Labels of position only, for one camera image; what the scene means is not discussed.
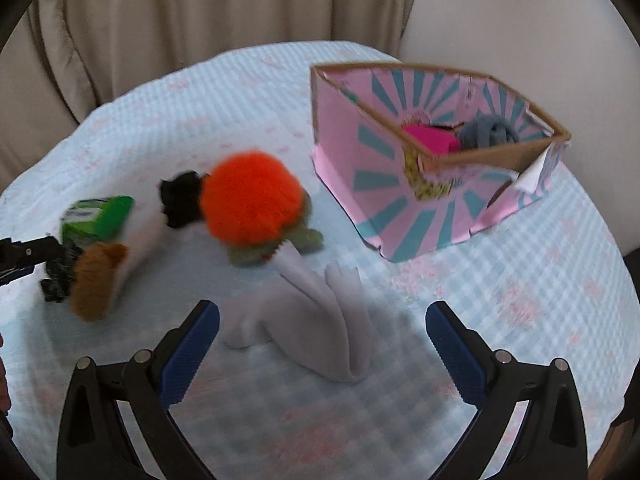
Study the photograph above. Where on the green tissue packet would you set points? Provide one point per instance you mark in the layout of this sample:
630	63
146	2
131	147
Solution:
95	217

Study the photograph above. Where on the light grey sock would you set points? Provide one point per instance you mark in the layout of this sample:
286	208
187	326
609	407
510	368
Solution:
320	320

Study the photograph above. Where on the orange fluffy pompom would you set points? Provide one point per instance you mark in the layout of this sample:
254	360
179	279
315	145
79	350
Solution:
250	194

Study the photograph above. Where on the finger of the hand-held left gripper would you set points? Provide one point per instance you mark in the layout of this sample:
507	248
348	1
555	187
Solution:
31	252

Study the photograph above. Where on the black fuzzy scrunchie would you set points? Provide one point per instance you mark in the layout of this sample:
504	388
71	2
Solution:
181	200

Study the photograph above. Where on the beige curtain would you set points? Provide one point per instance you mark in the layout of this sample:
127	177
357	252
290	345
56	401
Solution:
200	25

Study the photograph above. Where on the light blue checked tablecloth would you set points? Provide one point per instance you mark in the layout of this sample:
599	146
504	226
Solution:
450	335

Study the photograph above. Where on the grey knitted cloth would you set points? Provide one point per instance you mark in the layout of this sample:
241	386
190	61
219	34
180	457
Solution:
487	132

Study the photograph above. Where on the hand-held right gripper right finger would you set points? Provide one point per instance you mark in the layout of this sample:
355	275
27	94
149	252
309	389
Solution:
459	355

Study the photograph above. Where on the pink soft cloth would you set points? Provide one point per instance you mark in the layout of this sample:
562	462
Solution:
431	140

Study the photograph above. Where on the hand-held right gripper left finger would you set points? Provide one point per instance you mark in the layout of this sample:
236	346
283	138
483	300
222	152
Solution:
189	347

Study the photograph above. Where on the pink and teal cardboard box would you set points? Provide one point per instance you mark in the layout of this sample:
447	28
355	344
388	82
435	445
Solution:
415	195

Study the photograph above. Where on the black lace cloth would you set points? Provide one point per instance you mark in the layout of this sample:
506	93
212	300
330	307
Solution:
57	272

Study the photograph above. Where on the green plush toy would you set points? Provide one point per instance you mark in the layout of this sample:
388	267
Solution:
295	240

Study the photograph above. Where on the brown plush toy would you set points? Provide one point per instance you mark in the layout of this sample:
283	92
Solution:
97	280

